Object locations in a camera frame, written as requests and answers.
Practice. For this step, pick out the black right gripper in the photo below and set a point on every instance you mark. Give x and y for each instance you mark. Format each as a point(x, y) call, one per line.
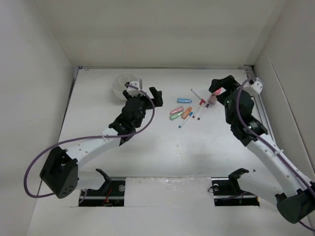
point(228, 83)

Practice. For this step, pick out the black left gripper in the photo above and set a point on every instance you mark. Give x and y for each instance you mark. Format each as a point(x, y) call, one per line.
point(141, 97)

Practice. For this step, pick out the pink glue bottle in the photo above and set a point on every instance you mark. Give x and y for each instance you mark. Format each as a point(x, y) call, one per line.
point(213, 97)

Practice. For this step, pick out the pink correction tape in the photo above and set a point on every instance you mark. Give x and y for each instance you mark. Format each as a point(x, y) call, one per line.
point(176, 110)

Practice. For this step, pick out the green correction tape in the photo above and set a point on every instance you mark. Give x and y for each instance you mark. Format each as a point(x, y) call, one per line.
point(176, 115)

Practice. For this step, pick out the blue correction tape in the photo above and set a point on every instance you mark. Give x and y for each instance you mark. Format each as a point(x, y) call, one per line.
point(184, 100)

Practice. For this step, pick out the purple capped marker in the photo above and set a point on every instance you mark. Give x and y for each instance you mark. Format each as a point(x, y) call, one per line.
point(203, 111)

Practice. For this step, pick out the pink capped marker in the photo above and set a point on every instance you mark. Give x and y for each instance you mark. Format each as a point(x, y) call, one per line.
point(198, 96)

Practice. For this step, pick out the orange correction tape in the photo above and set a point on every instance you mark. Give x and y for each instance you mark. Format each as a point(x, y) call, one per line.
point(186, 113)

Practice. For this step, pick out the blue capped marker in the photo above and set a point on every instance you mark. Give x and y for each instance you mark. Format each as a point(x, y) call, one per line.
point(186, 119)

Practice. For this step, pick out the red capped marker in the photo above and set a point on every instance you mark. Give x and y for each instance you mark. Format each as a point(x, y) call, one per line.
point(197, 109)

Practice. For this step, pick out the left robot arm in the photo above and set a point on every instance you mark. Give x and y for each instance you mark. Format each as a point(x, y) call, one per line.
point(61, 169)

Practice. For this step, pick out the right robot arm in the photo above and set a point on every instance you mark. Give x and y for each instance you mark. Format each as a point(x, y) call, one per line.
point(293, 193)

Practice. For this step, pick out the white round divided container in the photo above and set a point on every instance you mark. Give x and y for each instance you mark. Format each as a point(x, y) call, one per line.
point(118, 85)

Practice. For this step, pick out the aluminium side rail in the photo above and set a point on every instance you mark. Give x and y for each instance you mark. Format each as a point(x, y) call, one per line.
point(259, 103)

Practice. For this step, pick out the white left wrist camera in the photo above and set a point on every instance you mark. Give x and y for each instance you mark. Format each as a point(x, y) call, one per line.
point(134, 87)

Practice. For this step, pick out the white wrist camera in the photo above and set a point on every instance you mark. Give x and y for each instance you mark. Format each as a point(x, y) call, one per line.
point(134, 87)
point(254, 87)

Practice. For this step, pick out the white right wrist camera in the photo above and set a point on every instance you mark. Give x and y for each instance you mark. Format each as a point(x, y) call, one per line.
point(254, 87)

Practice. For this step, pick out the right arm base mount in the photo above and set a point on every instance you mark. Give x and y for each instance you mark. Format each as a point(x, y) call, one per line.
point(227, 193)

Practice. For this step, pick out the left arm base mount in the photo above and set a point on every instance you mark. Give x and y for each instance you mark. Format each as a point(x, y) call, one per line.
point(110, 194)

